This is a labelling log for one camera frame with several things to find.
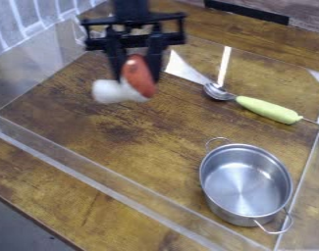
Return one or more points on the clear acrylic enclosure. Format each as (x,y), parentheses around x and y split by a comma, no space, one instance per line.
(106,173)

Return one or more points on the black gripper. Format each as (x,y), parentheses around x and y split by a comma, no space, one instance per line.
(118,38)

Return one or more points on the red and white toy mushroom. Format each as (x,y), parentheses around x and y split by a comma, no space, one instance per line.
(135,87)

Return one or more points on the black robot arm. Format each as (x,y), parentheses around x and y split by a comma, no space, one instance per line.
(135,10)

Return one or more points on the silver metal pot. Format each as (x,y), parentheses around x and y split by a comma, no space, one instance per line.
(247,185)

